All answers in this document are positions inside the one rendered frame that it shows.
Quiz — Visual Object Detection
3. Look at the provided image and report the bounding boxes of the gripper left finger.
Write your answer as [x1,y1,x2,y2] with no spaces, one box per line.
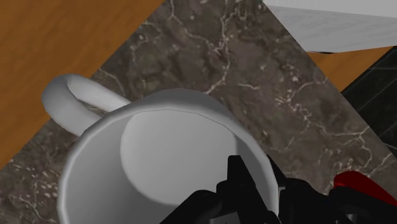
[160,155,281,224]

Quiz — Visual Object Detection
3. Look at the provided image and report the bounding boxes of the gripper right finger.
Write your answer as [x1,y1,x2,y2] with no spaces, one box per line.
[267,156,397,224]

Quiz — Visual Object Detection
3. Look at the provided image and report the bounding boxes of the white mug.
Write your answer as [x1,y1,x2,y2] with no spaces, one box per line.
[41,73,280,224]

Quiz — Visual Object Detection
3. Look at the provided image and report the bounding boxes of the red rounded object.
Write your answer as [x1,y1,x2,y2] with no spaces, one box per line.
[333,170,397,207]

